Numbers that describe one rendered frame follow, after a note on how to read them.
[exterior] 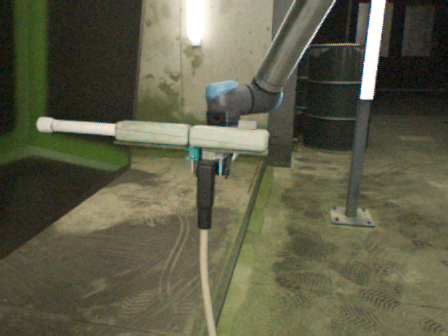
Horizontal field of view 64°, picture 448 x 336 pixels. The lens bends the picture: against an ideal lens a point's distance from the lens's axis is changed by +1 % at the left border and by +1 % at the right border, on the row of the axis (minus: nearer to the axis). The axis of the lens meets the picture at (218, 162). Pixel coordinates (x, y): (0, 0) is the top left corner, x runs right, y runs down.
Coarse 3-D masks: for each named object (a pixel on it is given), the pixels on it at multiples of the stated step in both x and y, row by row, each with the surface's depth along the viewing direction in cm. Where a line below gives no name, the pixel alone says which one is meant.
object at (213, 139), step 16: (48, 128) 75; (64, 128) 75; (80, 128) 74; (96, 128) 73; (112, 128) 73; (128, 128) 71; (144, 128) 70; (160, 128) 70; (176, 128) 69; (192, 128) 69; (208, 128) 69; (224, 128) 69; (240, 128) 69; (256, 128) 68; (128, 144) 72; (144, 144) 71; (160, 144) 71; (176, 144) 70; (192, 144) 69; (208, 144) 69; (224, 144) 68; (240, 144) 67; (256, 144) 67; (208, 160) 70; (208, 176) 71; (208, 192) 71; (208, 208) 72; (208, 224) 73
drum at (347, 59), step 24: (312, 48) 298; (336, 48) 279; (360, 48) 276; (312, 72) 301; (336, 72) 284; (360, 72) 282; (312, 96) 304; (336, 96) 289; (312, 120) 308; (336, 120) 293; (312, 144) 312; (336, 144) 299
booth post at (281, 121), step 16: (288, 0) 233; (272, 32) 241; (288, 80) 247; (288, 96) 250; (272, 112) 256; (288, 112) 253; (272, 128) 259; (288, 128) 257; (272, 144) 262; (288, 144) 260; (272, 160) 266; (288, 160) 263
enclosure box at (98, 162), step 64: (0, 0) 93; (64, 0) 101; (128, 0) 97; (0, 64) 98; (64, 64) 106; (128, 64) 102; (0, 128) 103; (0, 192) 84; (64, 192) 89; (0, 256) 61
